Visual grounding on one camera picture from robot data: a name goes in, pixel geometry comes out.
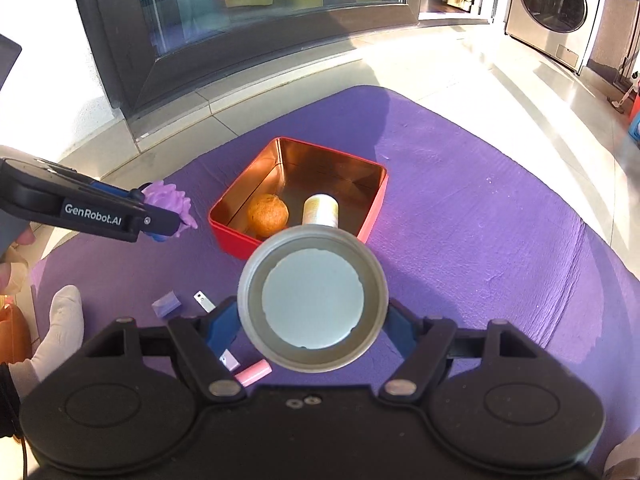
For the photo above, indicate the small cream plastic bottle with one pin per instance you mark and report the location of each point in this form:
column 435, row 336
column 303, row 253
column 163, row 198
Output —
column 320, row 210

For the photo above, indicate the pale pink plastic card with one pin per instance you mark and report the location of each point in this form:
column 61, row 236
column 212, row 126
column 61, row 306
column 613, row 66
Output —
column 230, row 360

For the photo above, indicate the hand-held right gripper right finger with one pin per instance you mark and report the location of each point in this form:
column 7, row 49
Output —
column 400, row 327

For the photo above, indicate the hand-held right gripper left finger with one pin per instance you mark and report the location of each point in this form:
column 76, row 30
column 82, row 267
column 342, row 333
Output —
column 220, row 322

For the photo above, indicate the purple foam mat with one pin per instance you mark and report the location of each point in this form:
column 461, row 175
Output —
column 475, row 210

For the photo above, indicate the purple plush toy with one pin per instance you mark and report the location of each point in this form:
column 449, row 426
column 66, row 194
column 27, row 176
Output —
column 170, row 200

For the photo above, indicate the orange fruit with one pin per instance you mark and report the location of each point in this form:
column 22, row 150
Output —
column 268, row 216

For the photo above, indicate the round metal tin lid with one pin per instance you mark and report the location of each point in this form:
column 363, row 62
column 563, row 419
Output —
column 310, row 305

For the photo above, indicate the orange-brown object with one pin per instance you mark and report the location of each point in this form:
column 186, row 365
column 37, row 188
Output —
column 15, row 330

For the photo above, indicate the person's left hand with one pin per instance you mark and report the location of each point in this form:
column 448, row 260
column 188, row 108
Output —
column 12, row 275

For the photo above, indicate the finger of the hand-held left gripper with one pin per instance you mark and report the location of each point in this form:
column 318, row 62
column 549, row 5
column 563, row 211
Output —
column 160, row 222
column 120, row 192

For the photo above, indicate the small purple block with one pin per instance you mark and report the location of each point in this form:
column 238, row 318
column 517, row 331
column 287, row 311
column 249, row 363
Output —
column 166, row 305

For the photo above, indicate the person's white sock foot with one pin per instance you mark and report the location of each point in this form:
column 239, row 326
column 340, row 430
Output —
column 60, row 330

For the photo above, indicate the dark framed glass door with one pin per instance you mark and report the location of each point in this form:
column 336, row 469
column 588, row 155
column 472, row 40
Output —
column 250, row 10

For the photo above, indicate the dark grey panel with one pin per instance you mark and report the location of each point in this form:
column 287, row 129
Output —
column 9, row 60

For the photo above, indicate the red tin box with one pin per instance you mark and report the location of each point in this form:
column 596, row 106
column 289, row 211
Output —
column 325, row 170

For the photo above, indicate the white mop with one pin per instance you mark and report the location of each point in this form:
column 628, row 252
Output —
column 625, row 97

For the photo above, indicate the silver washing machine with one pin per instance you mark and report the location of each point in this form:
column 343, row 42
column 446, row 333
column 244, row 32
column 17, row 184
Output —
column 550, row 5

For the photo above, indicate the small pink cylinder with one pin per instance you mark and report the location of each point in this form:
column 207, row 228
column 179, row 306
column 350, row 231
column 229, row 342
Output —
column 252, row 374

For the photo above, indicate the blue detergent bottle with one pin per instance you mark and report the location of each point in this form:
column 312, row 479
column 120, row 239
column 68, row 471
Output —
column 635, row 127

